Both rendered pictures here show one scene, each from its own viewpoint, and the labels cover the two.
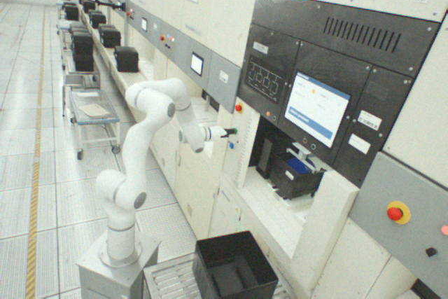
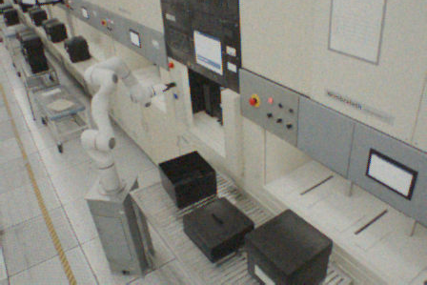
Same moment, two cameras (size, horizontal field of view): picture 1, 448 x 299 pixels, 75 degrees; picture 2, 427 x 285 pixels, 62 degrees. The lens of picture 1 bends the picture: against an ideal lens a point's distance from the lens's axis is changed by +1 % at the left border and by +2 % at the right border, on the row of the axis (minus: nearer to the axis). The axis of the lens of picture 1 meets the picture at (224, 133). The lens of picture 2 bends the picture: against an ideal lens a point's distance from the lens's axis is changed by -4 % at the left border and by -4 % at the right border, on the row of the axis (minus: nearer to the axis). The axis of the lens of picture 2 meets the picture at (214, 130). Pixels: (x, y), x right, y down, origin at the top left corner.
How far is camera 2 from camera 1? 1.11 m
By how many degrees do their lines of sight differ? 4
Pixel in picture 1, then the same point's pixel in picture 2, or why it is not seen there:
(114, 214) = (98, 157)
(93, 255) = (93, 192)
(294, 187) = not seen: hidden behind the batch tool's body
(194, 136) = (140, 94)
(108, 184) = (89, 137)
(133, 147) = (97, 109)
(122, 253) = (111, 185)
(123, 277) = (116, 198)
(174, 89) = (114, 64)
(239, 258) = (195, 173)
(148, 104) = (99, 78)
